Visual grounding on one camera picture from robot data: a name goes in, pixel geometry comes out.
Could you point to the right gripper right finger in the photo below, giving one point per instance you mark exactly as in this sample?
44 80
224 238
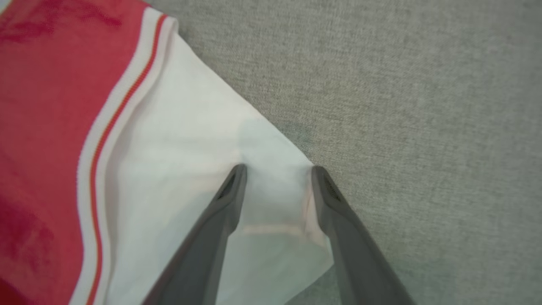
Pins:
360 262

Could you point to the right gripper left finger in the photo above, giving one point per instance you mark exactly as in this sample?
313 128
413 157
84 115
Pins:
203 254

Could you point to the red and white jersey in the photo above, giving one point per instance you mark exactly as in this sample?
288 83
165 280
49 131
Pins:
169 148

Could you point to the grey fabric sofa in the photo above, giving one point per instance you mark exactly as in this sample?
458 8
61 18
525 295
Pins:
423 127

